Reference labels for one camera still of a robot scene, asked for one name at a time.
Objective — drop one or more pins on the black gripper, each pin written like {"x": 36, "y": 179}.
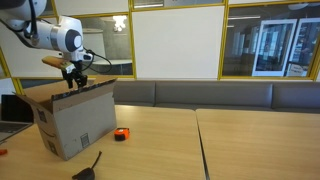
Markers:
{"x": 74, "y": 74}

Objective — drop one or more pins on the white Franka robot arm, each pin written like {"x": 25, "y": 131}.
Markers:
{"x": 53, "y": 35}

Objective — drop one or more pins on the brown cardboard carton box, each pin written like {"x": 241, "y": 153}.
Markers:
{"x": 83, "y": 123}

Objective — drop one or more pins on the small orange tape measure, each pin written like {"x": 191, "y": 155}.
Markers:
{"x": 122, "y": 134}

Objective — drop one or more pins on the grey open laptop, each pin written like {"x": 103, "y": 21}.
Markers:
{"x": 13, "y": 113}

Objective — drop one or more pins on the white cluster pendant lamp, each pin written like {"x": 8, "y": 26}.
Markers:
{"x": 119, "y": 23}

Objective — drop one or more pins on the orange item at table edge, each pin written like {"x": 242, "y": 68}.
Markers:
{"x": 2, "y": 152}

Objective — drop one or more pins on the grey upholstered bench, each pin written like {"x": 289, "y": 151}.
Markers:
{"x": 213, "y": 95}

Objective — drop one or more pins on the white framed glass door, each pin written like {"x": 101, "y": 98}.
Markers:
{"x": 273, "y": 46}
{"x": 305, "y": 46}

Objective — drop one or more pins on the tan wrist camera mount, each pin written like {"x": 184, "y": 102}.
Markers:
{"x": 53, "y": 61}

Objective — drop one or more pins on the yellow window frame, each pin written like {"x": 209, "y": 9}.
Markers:
{"x": 132, "y": 43}
{"x": 224, "y": 40}

